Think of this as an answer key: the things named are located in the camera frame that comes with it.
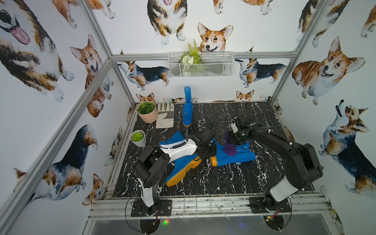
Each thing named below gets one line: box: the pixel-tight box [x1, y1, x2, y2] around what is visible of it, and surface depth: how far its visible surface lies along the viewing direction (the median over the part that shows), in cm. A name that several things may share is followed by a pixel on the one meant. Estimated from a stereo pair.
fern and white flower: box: [180, 38, 203, 77], surface depth 85 cm
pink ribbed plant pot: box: [136, 101, 158, 124], surface depth 105 cm
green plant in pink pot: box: [136, 100, 157, 116], surface depth 105 cm
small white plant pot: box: [129, 129, 147, 148], surface depth 92 cm
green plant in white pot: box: [129, 129, 147, 143], surface depth 92 cm
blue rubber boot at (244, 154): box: [210, 141, 257, 167], surface depth 90 cm
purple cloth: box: [223, 131, 237, 157], surface depth 87 cm
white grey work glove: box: [155, 102, 175, 129], surface depth 115 cm
